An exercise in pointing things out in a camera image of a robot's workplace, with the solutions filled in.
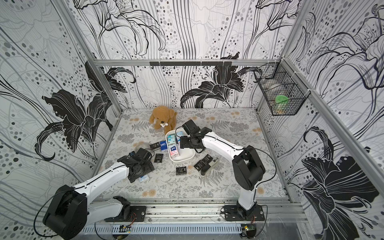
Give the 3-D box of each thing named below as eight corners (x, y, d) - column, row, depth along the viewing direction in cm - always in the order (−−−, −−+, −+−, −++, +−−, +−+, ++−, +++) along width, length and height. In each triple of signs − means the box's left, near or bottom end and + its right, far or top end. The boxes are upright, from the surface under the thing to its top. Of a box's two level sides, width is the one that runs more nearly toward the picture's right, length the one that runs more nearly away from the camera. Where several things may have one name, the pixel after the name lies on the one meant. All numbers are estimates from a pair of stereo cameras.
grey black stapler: (203, 176, 87) (203, 174, 84) (199, 171, 89) (199, 169, 86) (220, 164, 92) (221, 161, 88) (216, 160, 94) (217, 157, 90)
